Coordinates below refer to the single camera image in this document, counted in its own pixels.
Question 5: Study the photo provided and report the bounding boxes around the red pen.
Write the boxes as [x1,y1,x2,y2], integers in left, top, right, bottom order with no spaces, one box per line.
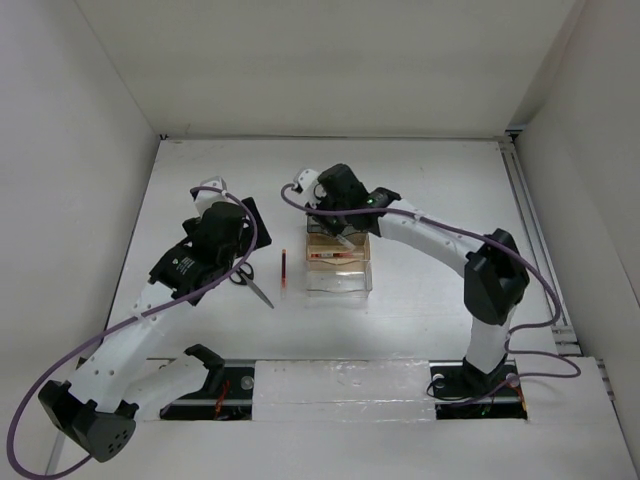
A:
[309,251,365,260]
[280,248,288,300]

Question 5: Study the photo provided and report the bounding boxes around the green pen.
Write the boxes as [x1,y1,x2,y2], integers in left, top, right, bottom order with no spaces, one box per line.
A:
[334,234,356,251]

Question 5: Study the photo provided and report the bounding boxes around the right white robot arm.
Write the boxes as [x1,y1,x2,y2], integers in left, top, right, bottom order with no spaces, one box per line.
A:
[296,164,530,398]

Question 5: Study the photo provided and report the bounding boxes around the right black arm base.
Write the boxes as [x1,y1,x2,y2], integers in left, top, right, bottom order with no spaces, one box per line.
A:
[426,360,528,421]

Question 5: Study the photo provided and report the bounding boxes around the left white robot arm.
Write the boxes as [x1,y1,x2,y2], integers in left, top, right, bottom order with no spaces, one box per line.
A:
[38,197,271,463]

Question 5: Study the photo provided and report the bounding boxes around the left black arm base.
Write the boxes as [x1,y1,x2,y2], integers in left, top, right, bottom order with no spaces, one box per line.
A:
[159,344,256,422]

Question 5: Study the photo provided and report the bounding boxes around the grey smoked plastic tray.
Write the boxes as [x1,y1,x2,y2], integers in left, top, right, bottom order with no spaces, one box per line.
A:
[307,214,365,237]

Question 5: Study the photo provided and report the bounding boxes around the clear plastic tray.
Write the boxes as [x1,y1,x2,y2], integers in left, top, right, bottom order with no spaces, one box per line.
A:
[306,258,373,298]

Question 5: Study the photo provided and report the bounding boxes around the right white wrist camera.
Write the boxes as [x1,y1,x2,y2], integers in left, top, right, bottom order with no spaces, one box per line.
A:
[293,168,326,208]

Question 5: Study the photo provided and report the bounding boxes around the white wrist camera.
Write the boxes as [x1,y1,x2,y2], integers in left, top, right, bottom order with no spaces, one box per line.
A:
[191,176,227,217]
[293,168,326,208]

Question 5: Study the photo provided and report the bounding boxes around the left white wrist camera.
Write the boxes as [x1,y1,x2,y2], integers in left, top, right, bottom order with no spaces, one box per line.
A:
[191,176,227,217]

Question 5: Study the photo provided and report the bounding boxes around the black handled scissors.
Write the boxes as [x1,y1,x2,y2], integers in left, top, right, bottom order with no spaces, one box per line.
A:
[230,262,275,309]

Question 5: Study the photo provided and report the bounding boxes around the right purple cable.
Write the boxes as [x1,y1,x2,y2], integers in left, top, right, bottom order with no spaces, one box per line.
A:
[279,182,584,406]

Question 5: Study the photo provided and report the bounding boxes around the purple cable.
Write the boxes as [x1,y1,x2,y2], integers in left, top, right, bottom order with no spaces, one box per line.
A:
[279,182,584,406]
[8,185,261,479]

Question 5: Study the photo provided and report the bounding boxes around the aluminium rail right side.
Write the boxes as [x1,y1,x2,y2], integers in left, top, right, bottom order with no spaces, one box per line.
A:
[497,130,616,401]

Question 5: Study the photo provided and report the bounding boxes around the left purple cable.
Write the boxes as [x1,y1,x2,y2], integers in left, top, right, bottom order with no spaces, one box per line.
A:
[8,185,261,479]

